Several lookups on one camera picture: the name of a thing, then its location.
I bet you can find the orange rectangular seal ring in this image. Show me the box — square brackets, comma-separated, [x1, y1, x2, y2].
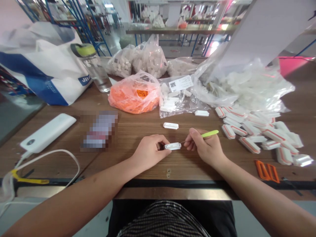
[255, 160, 270, 180]
[265, 163, 280, 184]

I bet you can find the white and blue shopping bag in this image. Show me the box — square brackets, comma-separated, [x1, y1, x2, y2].
[0, 21, 93, 107]

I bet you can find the long background workbench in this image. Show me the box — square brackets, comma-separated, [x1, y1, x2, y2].
[126, 23, 237, 57]

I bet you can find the pink plastic bin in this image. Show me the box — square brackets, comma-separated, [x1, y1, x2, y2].
[278, 56, 316, 77]

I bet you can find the bag of orange seals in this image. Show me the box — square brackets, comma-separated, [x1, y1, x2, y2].
[108, 69, 162, 115]

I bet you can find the person's right hand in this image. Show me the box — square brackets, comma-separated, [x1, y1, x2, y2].
[184, 128, 230, 167]

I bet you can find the black cable tie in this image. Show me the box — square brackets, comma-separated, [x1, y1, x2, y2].
[282, 176, 304, 197]

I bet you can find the clear water bottle green lid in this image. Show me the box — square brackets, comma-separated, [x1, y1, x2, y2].
[70, 43, 112, 94]

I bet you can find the yellow cable tie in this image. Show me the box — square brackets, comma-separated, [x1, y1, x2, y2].
[11, 169, 50, 185]

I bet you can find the green-handled pick tool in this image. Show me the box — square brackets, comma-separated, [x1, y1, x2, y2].
[178, 130, 220, 145]

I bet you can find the large clear plastic bag heap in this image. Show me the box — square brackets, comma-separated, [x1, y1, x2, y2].
[192, 42, 296, 113]

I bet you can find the white power bank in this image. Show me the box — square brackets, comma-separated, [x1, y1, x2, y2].
[19, 113, 77, 154]

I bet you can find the clear bag of white parts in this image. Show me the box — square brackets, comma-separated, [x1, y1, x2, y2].
[132, 34, 169, 79]
[106, 44, 136, 79]
[167, 57, 199, 78]

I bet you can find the pile of white orange-sealed housings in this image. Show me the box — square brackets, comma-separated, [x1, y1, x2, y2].
[215, 105, 314, 167]

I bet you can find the blue metal shelf rack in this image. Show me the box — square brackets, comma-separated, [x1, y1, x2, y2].
[14, 0, 117, 57]

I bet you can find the person's left hand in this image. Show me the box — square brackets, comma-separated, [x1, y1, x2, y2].
[130, 134, 172, 171]

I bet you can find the clear bag of white housings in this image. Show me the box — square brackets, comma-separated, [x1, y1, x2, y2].
[158, 75, 211, 119]

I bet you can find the white charging cable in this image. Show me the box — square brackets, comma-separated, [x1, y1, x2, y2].
[0, 149, 81, 218]

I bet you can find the white square pillar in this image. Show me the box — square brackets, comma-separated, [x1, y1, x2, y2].
[217, 0, 316, 74]

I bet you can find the person's body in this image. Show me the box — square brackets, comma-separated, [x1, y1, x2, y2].
[106, 199, 238, 237]

